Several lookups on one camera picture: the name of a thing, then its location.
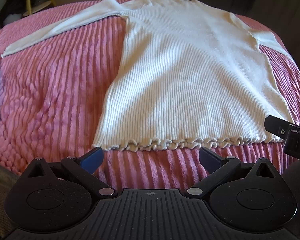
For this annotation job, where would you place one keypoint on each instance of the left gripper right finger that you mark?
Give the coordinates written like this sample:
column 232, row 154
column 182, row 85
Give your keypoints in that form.
column 219, row 169

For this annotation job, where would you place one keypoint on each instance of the white ribbed knit sweater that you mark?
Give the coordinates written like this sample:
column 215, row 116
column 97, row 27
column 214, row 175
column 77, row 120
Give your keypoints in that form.
column 190, row 75

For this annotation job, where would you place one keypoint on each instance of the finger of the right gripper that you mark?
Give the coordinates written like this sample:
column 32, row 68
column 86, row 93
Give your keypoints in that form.
column 276, row 126

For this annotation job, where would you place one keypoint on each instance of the pink ribbed plush bedspread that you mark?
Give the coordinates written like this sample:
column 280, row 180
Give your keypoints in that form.
column 51, row 98

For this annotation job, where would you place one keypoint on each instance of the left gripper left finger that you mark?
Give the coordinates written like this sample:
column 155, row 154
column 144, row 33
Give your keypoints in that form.
column 81, row 170

